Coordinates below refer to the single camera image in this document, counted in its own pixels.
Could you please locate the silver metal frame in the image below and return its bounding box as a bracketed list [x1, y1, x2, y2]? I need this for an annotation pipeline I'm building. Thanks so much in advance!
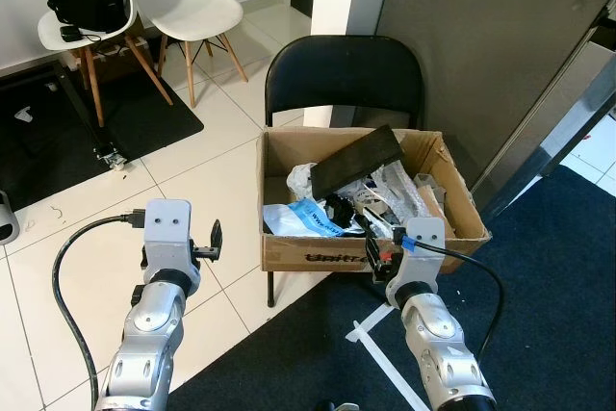
[472, 7, 616, 224]

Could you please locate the dark grey door panel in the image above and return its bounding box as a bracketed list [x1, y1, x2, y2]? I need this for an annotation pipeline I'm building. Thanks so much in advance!
[373, 0, 616, 191]

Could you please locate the black folding chair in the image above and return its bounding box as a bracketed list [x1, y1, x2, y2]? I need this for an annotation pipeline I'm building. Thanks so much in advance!
[263, 36, 426, 309]

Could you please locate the black foam slab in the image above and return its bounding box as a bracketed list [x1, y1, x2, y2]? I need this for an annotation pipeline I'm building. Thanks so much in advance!
[310, 125, 405, 196]

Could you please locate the black wheeled stand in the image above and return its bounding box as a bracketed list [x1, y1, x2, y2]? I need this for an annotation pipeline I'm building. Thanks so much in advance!
[53, 63, 129, 171]

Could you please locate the black floor mat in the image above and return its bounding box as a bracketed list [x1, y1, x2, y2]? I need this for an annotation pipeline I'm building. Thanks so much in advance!
[0, 64, 205, 212]

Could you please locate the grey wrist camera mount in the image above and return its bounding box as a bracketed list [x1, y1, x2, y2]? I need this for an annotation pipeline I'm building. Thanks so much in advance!
[385, 217, 448, 287]
[141, 199, 201, 282]

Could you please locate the white floor tape arrow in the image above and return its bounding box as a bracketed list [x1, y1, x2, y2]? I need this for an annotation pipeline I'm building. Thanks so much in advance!
[346, 303, 430, 411]

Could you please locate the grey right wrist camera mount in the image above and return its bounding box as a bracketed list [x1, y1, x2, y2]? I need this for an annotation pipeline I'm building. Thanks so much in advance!
[385, 217, 448, 287]

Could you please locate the grey robot right foot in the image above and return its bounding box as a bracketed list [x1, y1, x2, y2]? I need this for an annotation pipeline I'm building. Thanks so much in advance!
[318, 399, 363, 411]

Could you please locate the grey round device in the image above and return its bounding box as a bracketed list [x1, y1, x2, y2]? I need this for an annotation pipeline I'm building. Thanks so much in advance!
[0, 190, 20, 244]

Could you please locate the dark blue carpet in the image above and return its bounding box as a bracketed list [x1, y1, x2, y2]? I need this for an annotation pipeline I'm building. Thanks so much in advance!
[168, 166, 616, 411]

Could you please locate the brown cardboard box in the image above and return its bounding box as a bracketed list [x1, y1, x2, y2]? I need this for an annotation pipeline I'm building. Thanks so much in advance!
[255, 125, 492, 275]

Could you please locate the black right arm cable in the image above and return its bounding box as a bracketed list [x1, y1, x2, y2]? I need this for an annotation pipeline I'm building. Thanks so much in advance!
[404, 238, 505, 359]

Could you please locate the clear bubble wrap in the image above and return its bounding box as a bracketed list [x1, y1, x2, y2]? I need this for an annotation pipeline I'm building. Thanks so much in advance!
[287, 161, 424, 229]

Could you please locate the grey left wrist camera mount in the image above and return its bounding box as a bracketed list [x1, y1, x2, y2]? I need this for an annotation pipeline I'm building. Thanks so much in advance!
[141, 199, 201, 282]

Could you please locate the blue white plastic bag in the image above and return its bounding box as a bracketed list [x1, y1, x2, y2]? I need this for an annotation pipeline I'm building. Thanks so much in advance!
[262, 197, 346, 239]

